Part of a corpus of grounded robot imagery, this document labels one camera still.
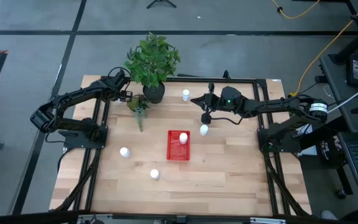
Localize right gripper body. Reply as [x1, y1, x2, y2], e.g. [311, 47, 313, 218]
[201, 82, 225, 125]

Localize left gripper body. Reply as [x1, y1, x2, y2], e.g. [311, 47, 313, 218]
[104, 81, 132, 101]

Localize red plastic basket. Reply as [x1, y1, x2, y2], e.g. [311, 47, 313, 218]
[165, 129, 191, 162]

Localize small trailing succulent plant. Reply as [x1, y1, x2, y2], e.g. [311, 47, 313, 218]
[126, 94, 151, 133]

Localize large leafy potted plant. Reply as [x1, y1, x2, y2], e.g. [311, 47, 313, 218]
[124, 32, 181, 105]

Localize black tripod legs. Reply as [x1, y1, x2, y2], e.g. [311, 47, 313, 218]
[146, 0, 177, 9]

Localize black round item white lettering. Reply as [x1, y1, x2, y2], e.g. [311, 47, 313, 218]
[317, 136, 347, 169]

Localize dark grey side desk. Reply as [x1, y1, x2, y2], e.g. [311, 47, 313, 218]
[319, 40, 358, 134]

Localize black desk base leg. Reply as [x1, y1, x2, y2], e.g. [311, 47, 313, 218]
[327, 18, 358, 65]

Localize black cart leg with caster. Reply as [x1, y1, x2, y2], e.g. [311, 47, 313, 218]
[334, 166, 354, 200]

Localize black rig crossbar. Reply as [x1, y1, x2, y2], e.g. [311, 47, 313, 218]
[0, 210, 358, 224]

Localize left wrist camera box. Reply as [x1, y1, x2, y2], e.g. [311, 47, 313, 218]
[112, 68, 127, 85]

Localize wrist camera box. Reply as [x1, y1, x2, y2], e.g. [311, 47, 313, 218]
[112, 68, 127, 85]
[221, 86, 244, 112]

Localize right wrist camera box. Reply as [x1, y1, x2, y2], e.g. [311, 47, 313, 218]
[221, 86, 244, 112]

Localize black aluminium extrusion frame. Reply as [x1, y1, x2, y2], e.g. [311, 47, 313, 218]
[54, 68, 312, 217]

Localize yellow extension cable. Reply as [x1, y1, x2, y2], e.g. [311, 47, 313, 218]
[288, 0, 358, 98]
[270, 0, 321, 20]

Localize silver metal bracket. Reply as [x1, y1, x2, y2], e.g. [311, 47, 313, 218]
[249, 217, 287, 224]
[77, 213, 114, 224]

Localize white cable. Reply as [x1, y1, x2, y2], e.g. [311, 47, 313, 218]
[327, 79, 358, 114]

